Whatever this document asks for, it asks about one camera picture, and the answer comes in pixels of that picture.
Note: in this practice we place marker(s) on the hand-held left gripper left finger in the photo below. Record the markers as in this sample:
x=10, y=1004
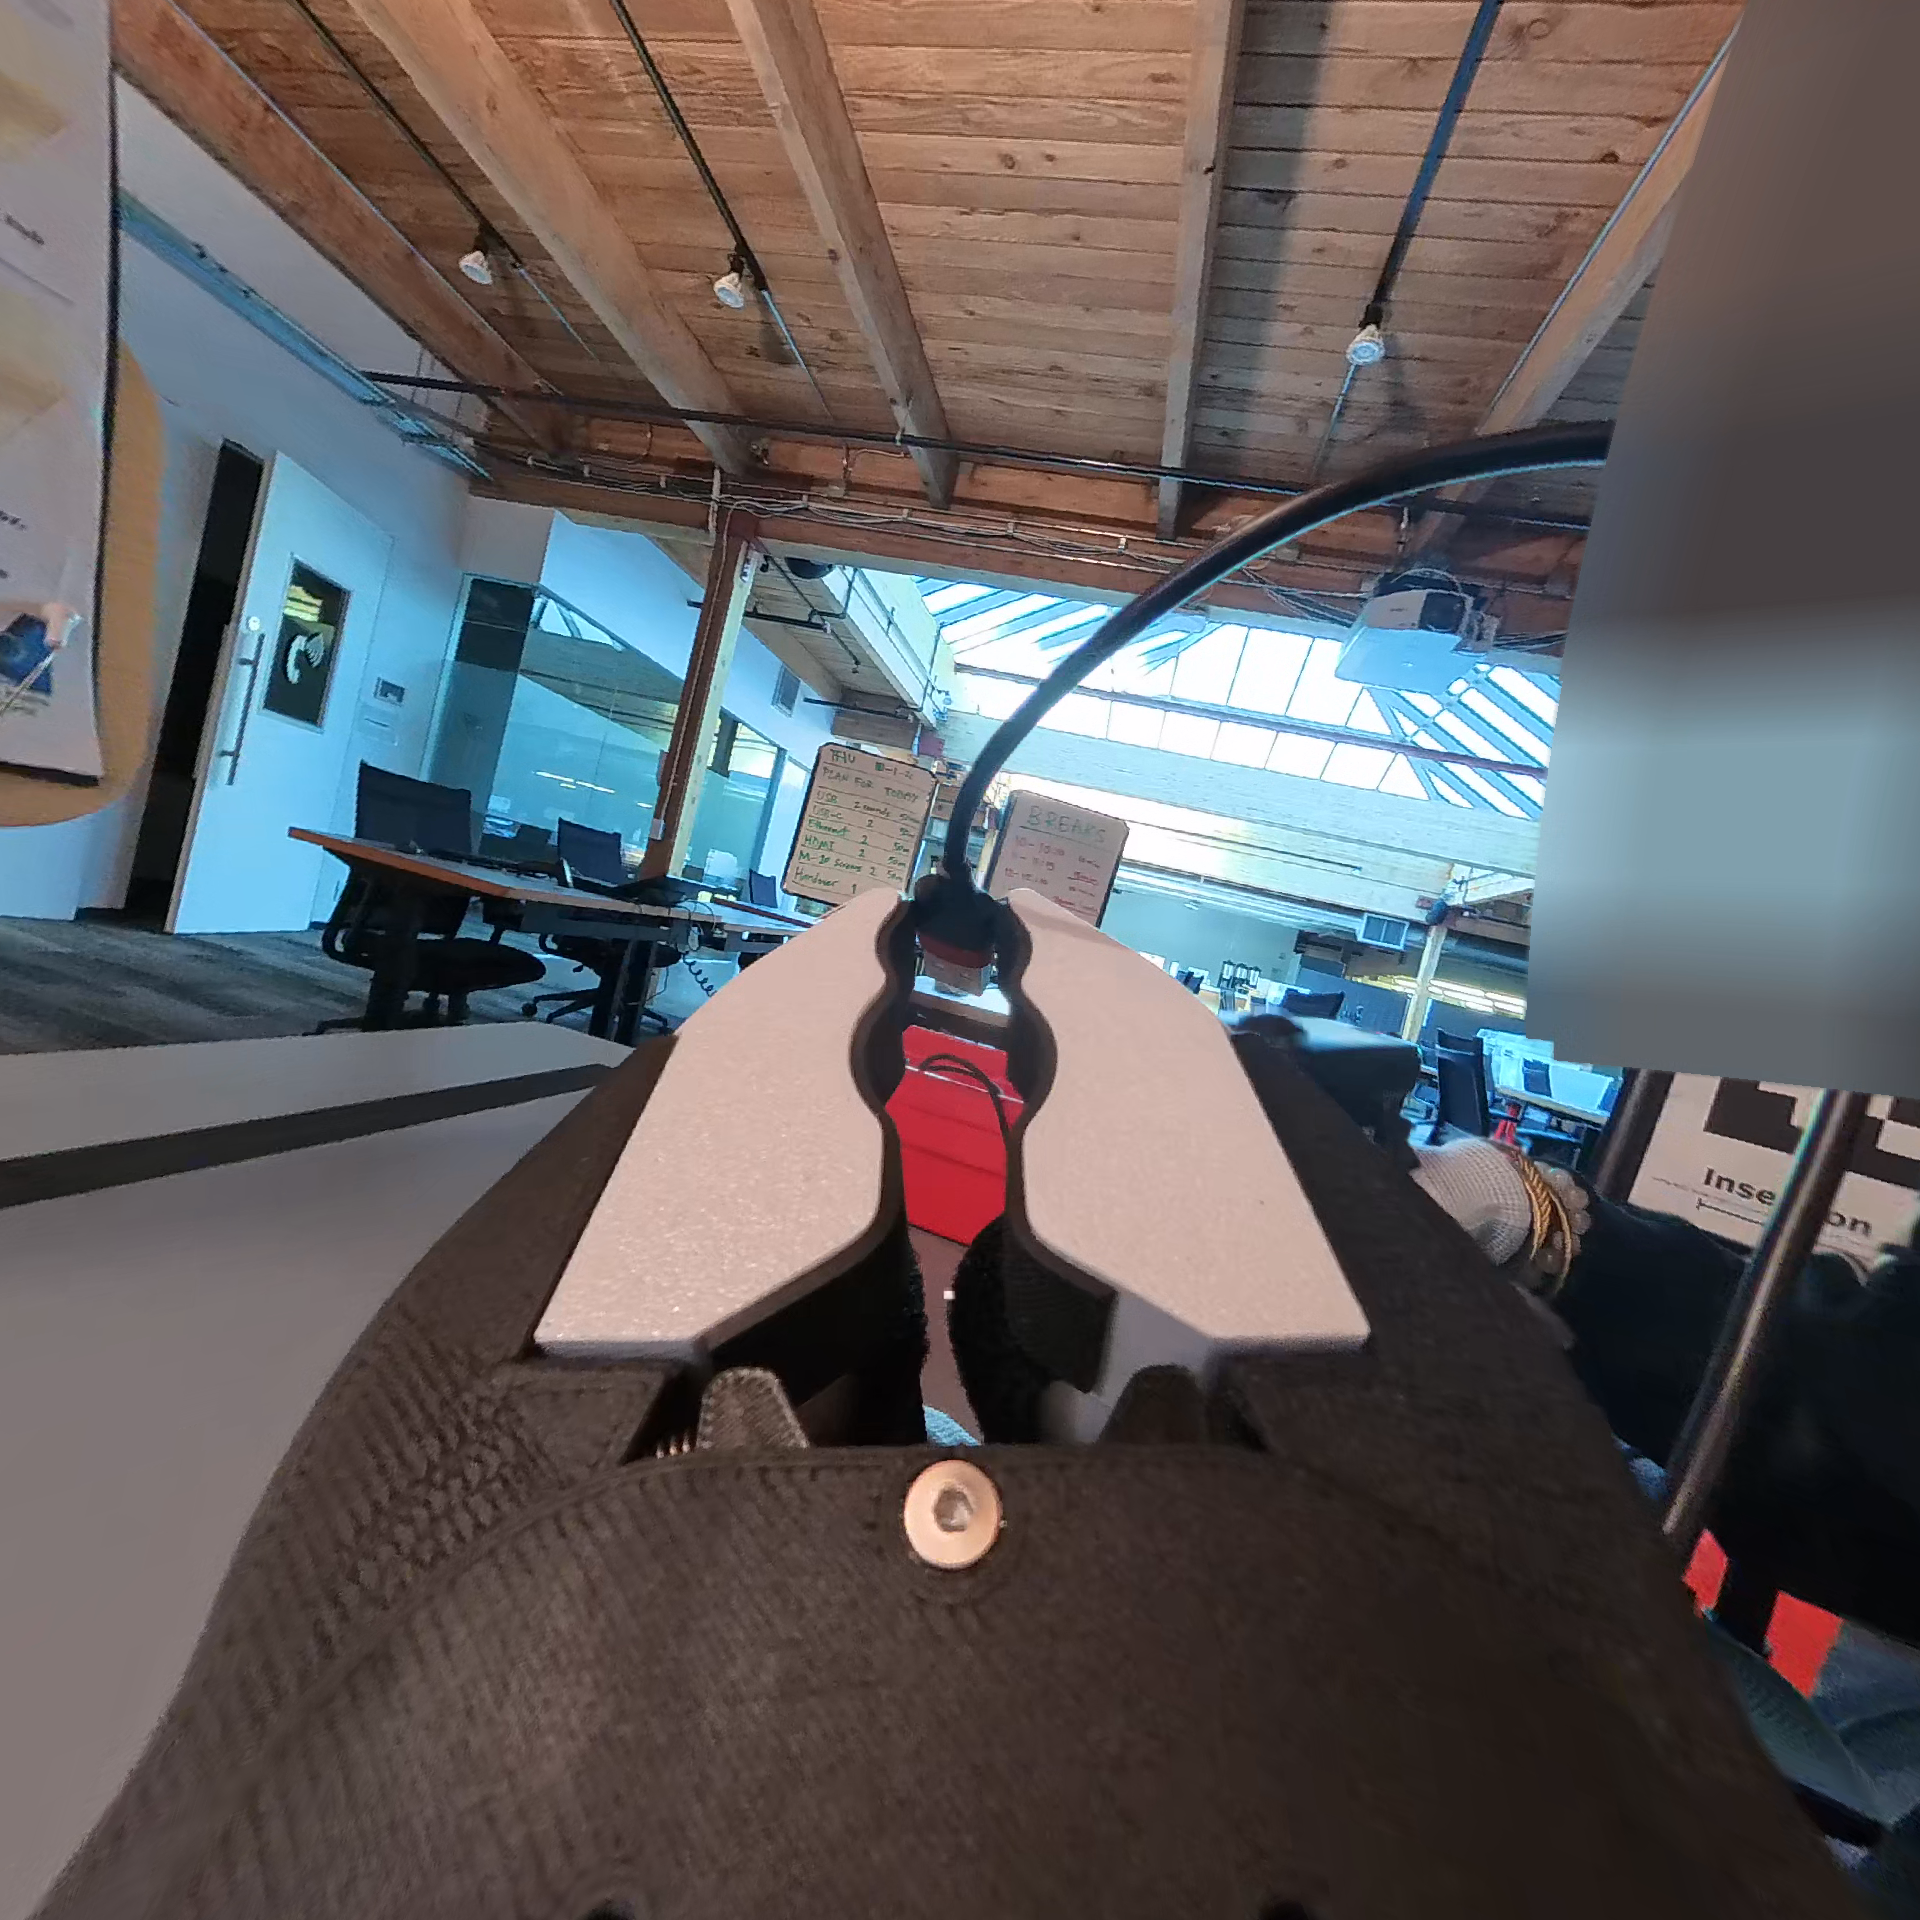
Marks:
x=735, y=1172

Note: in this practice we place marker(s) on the person's right forearm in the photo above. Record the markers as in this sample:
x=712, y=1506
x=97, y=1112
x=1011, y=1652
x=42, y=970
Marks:
x=1651, y=1321

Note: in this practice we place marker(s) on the wooden ceiling post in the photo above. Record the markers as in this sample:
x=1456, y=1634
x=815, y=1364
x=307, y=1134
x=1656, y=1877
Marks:
x=703, y=690

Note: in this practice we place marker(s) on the instruction sheet on stand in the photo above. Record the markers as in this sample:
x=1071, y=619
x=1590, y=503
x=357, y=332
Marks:
x=135, y=600

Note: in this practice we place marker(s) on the red storage box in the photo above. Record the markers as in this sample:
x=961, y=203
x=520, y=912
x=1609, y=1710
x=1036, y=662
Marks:
x=945, y=1172

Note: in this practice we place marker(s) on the dark door poster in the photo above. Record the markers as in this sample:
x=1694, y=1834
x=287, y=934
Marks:
x=307, y=646

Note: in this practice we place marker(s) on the person's right hand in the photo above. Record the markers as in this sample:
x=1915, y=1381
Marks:
x=1462, y=1192

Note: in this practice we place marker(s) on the white ceiling projector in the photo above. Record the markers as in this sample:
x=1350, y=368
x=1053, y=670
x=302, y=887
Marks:
x=1410, y=638

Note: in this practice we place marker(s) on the wooden office desk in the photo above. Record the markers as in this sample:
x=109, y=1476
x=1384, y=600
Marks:
x=450, y=871

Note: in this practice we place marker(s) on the printed instruction sheet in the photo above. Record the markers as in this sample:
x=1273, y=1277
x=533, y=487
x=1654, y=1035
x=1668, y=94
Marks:
x=53, y=452

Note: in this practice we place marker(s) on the black office chair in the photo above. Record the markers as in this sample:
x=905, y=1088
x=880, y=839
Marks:
x=591, y=847
x=396, y=805

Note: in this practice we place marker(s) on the track spotlight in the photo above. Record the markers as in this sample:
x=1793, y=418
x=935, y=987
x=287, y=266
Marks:
x=477, y=266
x=729, y=285
x=1365, y=344

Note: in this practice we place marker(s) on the black stand pole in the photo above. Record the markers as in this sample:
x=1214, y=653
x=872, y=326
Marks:
x=1770, y=1307

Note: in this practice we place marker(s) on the white door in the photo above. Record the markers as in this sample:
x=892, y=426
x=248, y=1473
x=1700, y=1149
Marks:
x=331, y=810

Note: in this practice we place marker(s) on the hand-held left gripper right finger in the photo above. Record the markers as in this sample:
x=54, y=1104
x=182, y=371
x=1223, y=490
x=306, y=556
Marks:
x=1170, y=1172

